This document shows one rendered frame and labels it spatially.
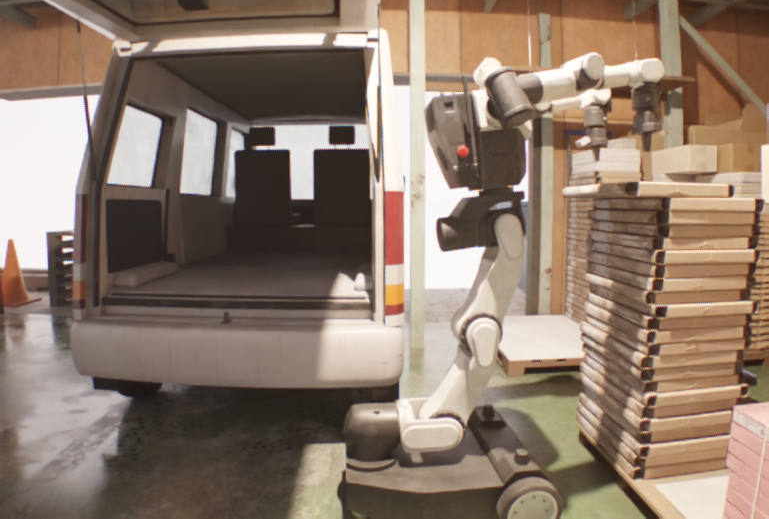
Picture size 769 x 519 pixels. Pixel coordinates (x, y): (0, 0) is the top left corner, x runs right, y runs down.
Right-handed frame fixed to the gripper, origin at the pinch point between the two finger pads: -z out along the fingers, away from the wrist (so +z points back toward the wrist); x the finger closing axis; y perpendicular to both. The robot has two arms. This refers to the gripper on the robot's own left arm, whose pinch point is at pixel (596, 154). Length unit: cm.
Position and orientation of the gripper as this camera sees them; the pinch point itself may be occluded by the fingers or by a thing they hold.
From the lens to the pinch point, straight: 192.3
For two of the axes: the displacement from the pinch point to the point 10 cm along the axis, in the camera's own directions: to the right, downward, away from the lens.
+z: 0.0, -10.0, -0.5
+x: -0.4, -0.5, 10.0
